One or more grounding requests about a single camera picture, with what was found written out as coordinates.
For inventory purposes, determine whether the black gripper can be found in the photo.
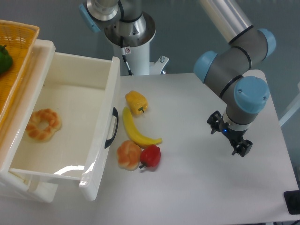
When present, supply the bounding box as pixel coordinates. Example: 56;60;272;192
207;111;253;157

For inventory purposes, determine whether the white drawer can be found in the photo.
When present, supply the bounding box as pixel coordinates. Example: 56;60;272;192
9;52;120;203

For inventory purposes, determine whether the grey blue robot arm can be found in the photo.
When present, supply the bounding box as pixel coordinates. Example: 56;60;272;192
79;0;276;157

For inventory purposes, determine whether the white drawer cabinet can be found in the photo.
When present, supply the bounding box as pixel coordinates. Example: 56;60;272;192
0;39;57;203

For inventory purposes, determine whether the red bell pepper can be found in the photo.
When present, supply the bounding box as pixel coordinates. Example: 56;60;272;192
139;144;161;169

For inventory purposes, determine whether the yellow banana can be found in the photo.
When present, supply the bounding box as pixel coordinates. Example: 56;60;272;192
122;106;163;149

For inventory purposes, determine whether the black device at table edge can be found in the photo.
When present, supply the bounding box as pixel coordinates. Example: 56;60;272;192
284;190;300;215

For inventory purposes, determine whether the yellow bell pepper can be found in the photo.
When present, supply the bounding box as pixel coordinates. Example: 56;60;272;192
125;90;148;115

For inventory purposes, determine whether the round knotted bread roll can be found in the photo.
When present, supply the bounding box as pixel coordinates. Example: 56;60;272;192
116;140;142;171

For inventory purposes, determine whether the orange woven basket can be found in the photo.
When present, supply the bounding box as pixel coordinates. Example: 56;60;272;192
0;20;40;126

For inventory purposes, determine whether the green bell pepper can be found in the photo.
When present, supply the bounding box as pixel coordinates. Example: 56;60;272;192
0;45;13;74

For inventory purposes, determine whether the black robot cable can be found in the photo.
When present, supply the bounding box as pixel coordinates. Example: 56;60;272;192
119;36;135;76

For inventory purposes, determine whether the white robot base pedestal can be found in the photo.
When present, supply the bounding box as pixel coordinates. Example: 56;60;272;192
105;12;169;76

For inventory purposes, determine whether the ring shaped bread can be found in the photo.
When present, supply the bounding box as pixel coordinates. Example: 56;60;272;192
25;108;62;142

